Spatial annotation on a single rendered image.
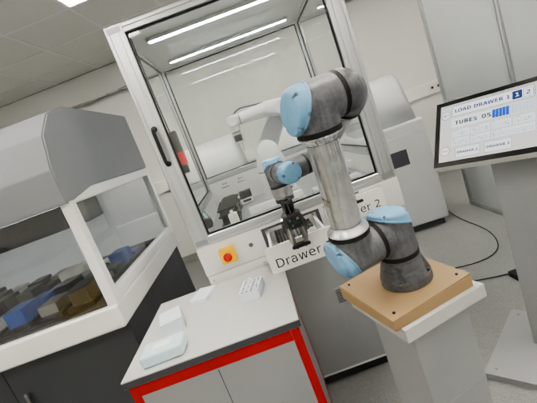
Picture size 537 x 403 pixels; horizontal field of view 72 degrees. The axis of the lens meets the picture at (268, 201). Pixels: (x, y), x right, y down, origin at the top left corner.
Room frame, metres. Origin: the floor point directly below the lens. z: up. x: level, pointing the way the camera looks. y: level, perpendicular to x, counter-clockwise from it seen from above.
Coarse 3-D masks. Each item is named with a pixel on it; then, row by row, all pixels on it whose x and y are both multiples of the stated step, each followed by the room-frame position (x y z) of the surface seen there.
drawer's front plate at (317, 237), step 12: (324, 228) 1.38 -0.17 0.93; (288, 240) 1.39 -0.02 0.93; (300, 240) 1.38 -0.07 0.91; (312, 240) 1.38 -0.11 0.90; (324, 240) 1.38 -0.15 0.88; (276, 252) 1.38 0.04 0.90; (288, 252) 1.38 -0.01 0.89; (300, 252) 1.38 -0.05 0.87; (312, 252) 1.38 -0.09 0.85; (276, 264) 1.38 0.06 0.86; (300, 264) 1.38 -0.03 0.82
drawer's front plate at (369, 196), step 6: (378, 186) 1.69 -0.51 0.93; (366, 192) 1.68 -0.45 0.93; (372, 192) 1.68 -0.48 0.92; (378, 192) 1.68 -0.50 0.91; (360, 198) 1.68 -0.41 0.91; (366, 198) 1.68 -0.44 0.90; (372, 198) 1.68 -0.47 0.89; (378, 198) 1.68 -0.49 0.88; (384, 198) 1.68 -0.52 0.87; (360, 204) 1.68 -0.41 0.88; (366, 204) 1.68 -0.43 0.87; (372, 204) 1.68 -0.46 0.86; (378, 204) 1.68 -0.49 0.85; (384, 204) 1.68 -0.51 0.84; (324, 210) 1.68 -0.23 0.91; (360, 210) 1.68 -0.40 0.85; (360, 216) 1.68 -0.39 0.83
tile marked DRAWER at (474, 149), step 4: (472, 144) 1.44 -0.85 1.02; (476, 144) 1.43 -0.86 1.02; (456, 148) 1.48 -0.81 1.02; (460, 148) 1.47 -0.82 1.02; (464, 148) 1.46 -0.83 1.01; (468, 148) 1.44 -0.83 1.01; (472, 148) 1.43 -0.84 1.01; (476, 148) 1.42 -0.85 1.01; (456, 152) 1.48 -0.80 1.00; (460, 152) 1.46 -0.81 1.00; (464, 152) 1.45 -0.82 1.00; (468, 152) 1.44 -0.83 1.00; (472, 152) 1.42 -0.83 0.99; (476, 152) 1.41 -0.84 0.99; (456, 156) 1.47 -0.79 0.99; (460, 156) 1.45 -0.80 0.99; (464, 156) 1.44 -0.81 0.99
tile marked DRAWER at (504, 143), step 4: (492, 140) 1.38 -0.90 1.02; (496, 140) 1.37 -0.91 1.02; (500, 140) 1.36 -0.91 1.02; (504, 140) 1.35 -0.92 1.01; (508, 140) 1.34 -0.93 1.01; (484, 144) 1.40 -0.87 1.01; (488, 144) 1.39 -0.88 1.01; (492, 144) 1.38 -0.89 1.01; (496, 144) 1.37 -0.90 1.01; (500, 144) 1.35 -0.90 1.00; (504, 144) 1.34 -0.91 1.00; (508, 144) 1.33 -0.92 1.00; (484, 148) 1.39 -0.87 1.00; (488, 148) 1.38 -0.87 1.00; (492, 148) 1.37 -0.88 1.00; (496, 148) 1.36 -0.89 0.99; (500, 148) 1.35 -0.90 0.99; (504, 148) 1.34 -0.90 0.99; (508, 148) 1.32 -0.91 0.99; (484, 152) 1.39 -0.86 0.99
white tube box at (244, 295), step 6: (252, 282) 1.44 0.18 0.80; (258, 282) 1.42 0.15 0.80; (264, 282) 1.47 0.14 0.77; (252, 288) 1.40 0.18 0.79; (258, 288) 1.37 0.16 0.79; (240, 294) 1.37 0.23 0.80; (246, 294) 1.36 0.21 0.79; (252, 294) 1.36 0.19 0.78; (258, 294) 1.35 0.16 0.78; (240, 300) 1.37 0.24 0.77; (246, 300) 1.36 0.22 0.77
